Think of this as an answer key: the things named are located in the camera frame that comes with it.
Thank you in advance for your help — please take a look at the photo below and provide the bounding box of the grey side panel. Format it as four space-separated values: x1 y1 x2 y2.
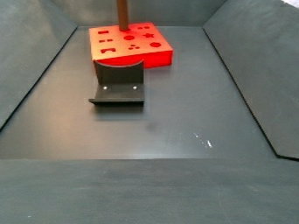
0 0 77 129

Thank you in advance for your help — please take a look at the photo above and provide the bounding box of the brown oval rod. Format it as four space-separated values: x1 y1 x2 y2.
116 0 128 32

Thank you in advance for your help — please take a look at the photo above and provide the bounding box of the red shape sorter block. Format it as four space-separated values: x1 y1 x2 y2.
88 23 173 68

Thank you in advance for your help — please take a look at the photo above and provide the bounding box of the black curved holder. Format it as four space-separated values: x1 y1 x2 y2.
88 60 145 105

